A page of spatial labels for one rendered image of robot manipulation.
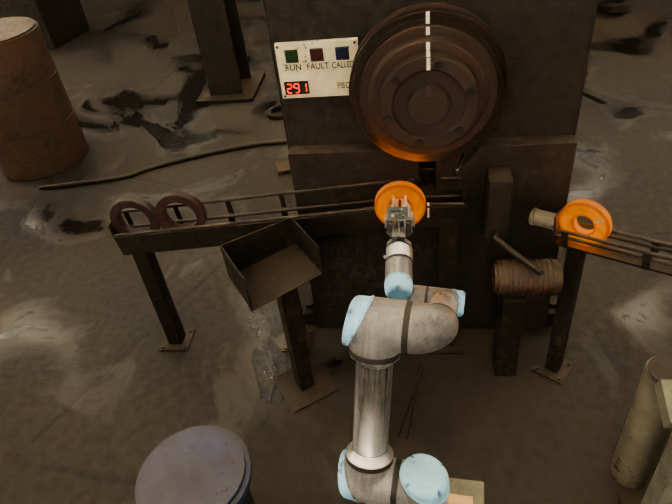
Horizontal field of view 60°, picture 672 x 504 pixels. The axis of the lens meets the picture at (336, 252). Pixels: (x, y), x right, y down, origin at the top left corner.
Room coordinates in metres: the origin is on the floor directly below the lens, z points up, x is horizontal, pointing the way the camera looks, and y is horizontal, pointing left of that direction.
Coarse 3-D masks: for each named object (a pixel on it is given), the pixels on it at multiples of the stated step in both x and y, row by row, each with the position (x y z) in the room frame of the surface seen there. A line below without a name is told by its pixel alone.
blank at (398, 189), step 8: (392, 184) 1.49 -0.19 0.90; (400, 184) 1.48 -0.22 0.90; (408, 184) 1.48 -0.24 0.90; (384, 192) 1.48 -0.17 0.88; (392, 192) 1.47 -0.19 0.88; (400, 192) 1.47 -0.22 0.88; (408, 192) 1.46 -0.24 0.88; (416, 192) 1.46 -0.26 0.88; (376, 200) 1.48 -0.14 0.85; (384, 200) 1.48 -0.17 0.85; (408, 200) 1.46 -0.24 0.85; (416, 200) 1.46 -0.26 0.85; (424, 200) 1.46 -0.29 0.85; (376, 208) 1.48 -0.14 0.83; (384, 208) 1.48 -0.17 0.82; (416, 208) 1.46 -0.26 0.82; (424, 208) 1.45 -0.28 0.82; (384, 216) 1.47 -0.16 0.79; (416, 216) 1.46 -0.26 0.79
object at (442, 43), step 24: (432, 24) 1.62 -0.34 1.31; (384, 48) 1.63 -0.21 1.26; (408, 48) 1.59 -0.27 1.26; (432, 48) 1.58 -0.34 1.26; (456, 48) 1.57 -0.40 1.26; (480, 48) 1.58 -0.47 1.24; (384, 72) 1.61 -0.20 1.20; (480, 72) 1.56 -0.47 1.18; (360, 96) 1.64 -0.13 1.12; (480, 96) 1.56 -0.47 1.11; (480, 120) 1.58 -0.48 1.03; (456, 144) 1.59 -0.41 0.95
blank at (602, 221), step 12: (576, 204) 1.44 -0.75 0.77; (588, 204) 1.41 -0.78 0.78; (600, 204) 1.41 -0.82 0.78; (564, 216) 1.46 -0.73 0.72; (576, 216) 1.43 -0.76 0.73; (588, 216) 1.41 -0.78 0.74; (600, 216) 1.38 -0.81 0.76; (564, 228) 1.45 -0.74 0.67; (576, 228) 1.43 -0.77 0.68; (600, 228) 1.38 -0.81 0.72; (588, 240) 1.39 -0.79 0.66
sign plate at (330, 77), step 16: (288, 48) 1.83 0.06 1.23; (304, 48) 1.82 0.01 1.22; (320, 48) 1.81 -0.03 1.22; (352, 48) 1.79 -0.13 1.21; (288, 64) 1.83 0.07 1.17; (304, 64) 1.82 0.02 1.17; (320, 64) 1.81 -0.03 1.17; (336, 64) 1.80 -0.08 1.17; (288, 80) 1.83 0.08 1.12; (304, 80) 1.82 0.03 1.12; (320, 80) 1.81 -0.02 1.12; (336, 80) 1.80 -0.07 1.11; (288, 96) 1.83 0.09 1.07; (304, 96) 1.82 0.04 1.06; (320, 96) 1.82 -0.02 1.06
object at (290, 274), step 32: (288, 224) 1.64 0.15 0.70; (224, 256) 1.52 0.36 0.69; (256, 256) 1.58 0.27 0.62; (288, 256) 1.58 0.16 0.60; (320, 256) 1.46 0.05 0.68; (256, 288) 1.45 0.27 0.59; (288, 288) 1.42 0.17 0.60; (288, 320) 1.47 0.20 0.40; (288, 384) 1.51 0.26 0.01; (320, 384) 1.49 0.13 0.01
